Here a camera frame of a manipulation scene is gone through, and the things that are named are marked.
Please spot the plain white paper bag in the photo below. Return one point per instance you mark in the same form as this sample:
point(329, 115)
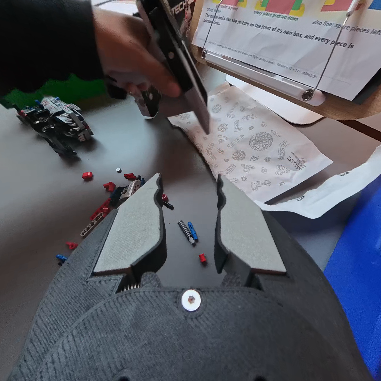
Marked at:
point(327, 193)

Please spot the clear clip bar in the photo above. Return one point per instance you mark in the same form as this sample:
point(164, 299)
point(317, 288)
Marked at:
point(253, 71)

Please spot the black lego set box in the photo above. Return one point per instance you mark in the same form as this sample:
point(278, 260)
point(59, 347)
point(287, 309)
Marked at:
point(184, 17)

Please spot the black lego pin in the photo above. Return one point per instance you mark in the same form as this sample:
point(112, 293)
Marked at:
point(168, 205)

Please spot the red lego beam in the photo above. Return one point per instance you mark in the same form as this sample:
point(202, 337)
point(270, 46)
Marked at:
point(101, 210)

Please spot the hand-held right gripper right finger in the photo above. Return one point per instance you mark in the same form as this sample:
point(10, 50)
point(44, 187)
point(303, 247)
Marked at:
point(250, 238)

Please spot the red lego pin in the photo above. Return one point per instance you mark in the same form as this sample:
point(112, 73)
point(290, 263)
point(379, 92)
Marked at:
point(129, 176)

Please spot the black lego beam blue pins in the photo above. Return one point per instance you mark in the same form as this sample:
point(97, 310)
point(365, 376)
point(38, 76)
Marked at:
point(116, 196)

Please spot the red lego connector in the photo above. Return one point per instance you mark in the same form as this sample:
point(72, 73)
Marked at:
point(109, 186)

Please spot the lego spring shock absorber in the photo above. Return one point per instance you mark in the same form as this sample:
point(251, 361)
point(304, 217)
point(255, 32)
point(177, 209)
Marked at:
point(186, 232)

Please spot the red rounded lego block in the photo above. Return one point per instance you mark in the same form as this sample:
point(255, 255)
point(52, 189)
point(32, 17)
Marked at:
point(87, 175)

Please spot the printed paper bag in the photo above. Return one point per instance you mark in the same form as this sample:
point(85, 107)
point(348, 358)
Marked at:
point(253, 148)

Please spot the person's left hand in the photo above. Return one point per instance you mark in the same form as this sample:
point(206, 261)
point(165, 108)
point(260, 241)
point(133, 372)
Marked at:
point(125, 47)

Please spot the blue plastic bin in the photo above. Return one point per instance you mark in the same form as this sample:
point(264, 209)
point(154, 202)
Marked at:
point(357, 282)

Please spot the light grey lego beam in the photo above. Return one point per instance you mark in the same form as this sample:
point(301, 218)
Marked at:
point(92, 224)

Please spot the instruction sheet on stand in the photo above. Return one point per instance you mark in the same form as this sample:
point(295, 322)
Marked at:
point(351, 111)

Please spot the red lego claw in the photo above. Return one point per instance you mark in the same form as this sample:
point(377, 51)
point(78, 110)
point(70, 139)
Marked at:
point(71, 245)

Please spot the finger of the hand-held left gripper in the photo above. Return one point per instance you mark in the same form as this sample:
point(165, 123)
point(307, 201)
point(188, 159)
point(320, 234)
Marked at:
point(199, 113)

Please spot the printed instruction sheet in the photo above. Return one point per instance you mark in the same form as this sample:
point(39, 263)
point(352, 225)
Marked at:
point(282, 38)

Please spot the black grey lego model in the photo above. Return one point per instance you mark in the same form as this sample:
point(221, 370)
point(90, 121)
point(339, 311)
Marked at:
point(56, 119)

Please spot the green plastic bin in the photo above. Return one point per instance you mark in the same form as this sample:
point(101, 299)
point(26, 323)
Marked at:
point(59, 92)

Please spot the person's left forearm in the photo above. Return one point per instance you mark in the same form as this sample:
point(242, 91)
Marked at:
point(44, 44)

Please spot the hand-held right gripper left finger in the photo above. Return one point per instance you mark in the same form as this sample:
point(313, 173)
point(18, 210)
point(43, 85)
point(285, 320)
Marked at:
point(131, 235)

